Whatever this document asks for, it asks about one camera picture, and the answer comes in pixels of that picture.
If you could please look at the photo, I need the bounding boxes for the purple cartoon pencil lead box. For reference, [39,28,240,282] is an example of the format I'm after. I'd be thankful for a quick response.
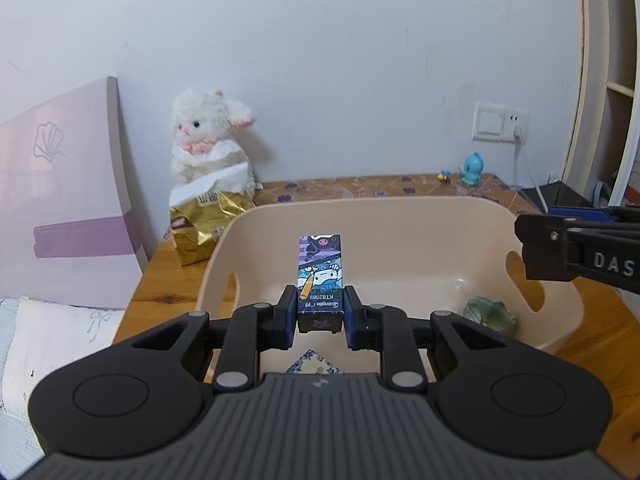
[296,234,344,334]

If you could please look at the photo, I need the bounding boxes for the green knitted cloth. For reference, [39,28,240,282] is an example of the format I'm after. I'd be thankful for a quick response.
[462,296,518,337]

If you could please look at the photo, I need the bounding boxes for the black tablet device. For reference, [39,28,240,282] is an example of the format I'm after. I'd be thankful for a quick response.
[518,181,592,212]

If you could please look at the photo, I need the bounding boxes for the beige plastic storage basket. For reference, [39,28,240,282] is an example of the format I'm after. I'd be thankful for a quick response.
[196,196,585,353]

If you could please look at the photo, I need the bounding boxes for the wooden shelf unit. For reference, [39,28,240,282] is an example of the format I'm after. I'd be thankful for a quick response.
[562,0,639,207]

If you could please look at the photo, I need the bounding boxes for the gold snack bag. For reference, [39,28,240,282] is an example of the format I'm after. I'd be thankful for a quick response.
[169,191,254,266]

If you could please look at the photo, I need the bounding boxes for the blue bird figurine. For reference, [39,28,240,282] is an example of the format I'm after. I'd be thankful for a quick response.
[460,153,484,186]

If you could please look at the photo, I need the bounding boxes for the small colourful toy figure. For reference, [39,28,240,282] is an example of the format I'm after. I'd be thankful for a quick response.
[437,170,451,184]

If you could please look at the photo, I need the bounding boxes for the white plush lamb toy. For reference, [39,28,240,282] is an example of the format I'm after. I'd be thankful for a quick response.
[169,90,256,197]

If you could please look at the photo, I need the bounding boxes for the pink purple headboard panel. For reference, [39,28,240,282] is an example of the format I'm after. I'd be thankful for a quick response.
[0,77,146,309]

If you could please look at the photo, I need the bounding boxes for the white pillow with bow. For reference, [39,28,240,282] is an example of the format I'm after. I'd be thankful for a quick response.
[1,297,125,420]

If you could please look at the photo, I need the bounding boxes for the light blue quilted bedding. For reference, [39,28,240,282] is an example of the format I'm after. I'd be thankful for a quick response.
[0,296,47,480]

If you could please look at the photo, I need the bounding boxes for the white plug and cable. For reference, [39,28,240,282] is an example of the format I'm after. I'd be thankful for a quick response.
[512,123,551,214]

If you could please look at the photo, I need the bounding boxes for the white wall switch socket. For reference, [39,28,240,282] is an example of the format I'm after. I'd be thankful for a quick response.
[472,102,529,144]

